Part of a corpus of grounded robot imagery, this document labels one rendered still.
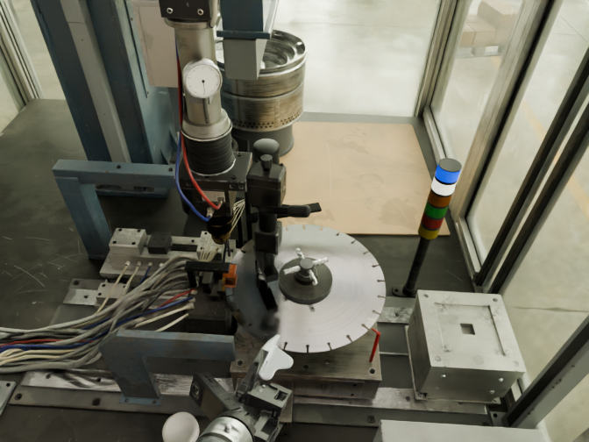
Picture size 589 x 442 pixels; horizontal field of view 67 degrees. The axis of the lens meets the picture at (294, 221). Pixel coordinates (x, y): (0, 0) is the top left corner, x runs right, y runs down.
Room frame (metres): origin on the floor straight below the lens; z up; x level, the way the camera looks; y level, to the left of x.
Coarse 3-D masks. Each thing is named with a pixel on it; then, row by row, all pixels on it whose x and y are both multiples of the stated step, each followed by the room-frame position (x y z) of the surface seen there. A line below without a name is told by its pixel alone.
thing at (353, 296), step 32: (288, 256) 0.65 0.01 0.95; (320, 256) 0.65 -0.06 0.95; (352, 256) 0.65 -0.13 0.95; (256, 288) 0.56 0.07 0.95; (352, 288) 0.57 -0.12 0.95; (384, 288) 0.57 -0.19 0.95; (256, 320) 0.48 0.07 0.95; (288, 320) 0.48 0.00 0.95; (320, 320) 0.49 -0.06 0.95; (352, 320) 0.49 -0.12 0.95; (320, 352) 0.42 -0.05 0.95
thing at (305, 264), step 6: (300, 252) 0.61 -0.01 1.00; (300, 258) 0.60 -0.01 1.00; (306, 258) 0.59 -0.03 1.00; (324, 258) 0.60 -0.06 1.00; (300, 264) 0.58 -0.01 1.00; (306, 264) 0.58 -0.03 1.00; (312, 264) 0.58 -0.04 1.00; (318, 264) 0.59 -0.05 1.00; (288, 270) 0.56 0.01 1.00; (294, 270) 0.57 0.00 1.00; (300, 270) 0.57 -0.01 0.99; (306, 270) 0.57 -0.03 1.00; (312, 270) 0.57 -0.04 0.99; (306, 276) 0.57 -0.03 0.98; (312, 276) 0.55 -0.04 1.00; (312, 282) 0.54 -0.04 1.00
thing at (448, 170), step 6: (438, 162) 0.72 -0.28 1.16; (444, 162) 0.72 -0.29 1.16; (450, 162) 0.72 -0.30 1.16; (456, 162) 0.72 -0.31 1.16; (438, 168) 0.71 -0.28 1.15; (444, 168) 0.70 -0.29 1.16; (450, 168) 0.70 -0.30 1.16; (456, 168) 0.70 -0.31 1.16; (438, 174) 0.70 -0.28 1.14; (444, 174) 0.70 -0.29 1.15; (450, 174) 0.69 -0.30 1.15; (456, 174) 0.69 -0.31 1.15; (438, 180) 0.70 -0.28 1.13; (444, 180) 0.69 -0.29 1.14; (450, 180) 0.69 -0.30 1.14; (456, 180) 0.70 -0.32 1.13
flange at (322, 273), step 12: (288, 264) 0.61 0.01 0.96; (324, 264) 0.62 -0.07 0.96; (288, 276) 0.58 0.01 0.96; (300, 276) 0.57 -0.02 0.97; (324, 276) 0.58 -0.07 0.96; (288, 288) 0.55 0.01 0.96; (300, 288) 0.55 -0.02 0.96; (312, 288) 0.55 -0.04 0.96; (324, 288) 0.56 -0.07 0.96; (300, 300) 0.53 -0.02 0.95; (312, 300) 0.53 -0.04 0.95
